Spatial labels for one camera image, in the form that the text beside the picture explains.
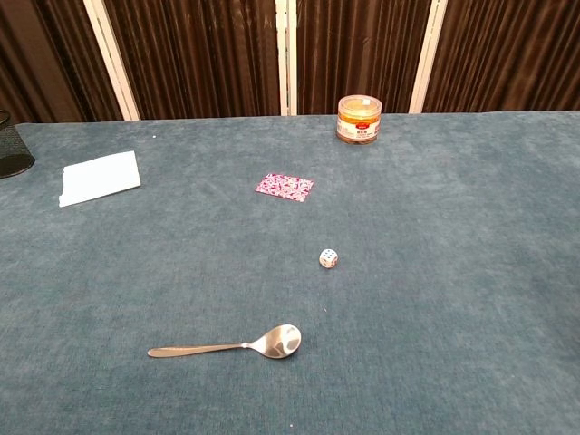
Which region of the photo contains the brown curtain screen panel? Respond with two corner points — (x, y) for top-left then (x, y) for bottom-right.
(423, 0), (580, 114)
(83, 0), (291, 121)
(0, 0), (110, 124)
(285, 0), (448, 117)

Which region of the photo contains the blue table cloth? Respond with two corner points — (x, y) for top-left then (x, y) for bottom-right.
(0, 110), (580, 435)

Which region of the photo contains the pink patterned card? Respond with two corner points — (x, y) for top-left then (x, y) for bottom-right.
(254, 172), (314, 202)

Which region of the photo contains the small food can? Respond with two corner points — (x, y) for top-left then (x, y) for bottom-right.
(335, 94), (383, 146)

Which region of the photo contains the metal spoon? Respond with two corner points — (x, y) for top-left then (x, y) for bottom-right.
(147, 324), (303, 360)

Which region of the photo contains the black mesh cup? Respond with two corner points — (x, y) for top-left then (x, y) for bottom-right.
(0, 110), (36, 179)

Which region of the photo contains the white paper napkin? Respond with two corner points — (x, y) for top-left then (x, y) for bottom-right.
(58, 150), (142, 208)

